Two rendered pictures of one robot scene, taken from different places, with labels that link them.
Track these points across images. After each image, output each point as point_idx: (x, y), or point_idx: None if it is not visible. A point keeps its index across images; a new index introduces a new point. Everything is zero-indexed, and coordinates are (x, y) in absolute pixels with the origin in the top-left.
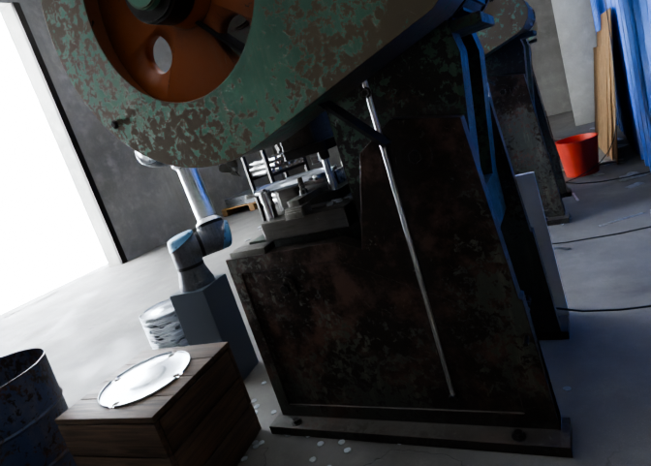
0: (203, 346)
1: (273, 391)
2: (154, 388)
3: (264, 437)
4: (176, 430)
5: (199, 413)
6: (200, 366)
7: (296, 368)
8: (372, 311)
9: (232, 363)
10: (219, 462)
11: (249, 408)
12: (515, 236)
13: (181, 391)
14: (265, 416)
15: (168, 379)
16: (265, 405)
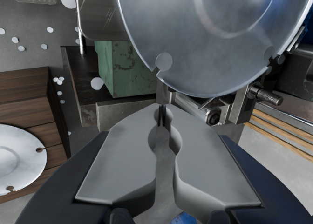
0: (14, 108)
1: (15, 15)
2: (33, 165)
3: (59, 73)
4: (69, 155)
5: (64, 136)
6: (55, 135)
7: None
8: None
9: (49, 94)
10: (62, 115)
11: (50, 78)
12: None
13: (66, 155)
14: (39, 51)
15: (35, 155)
16: (25, 37)
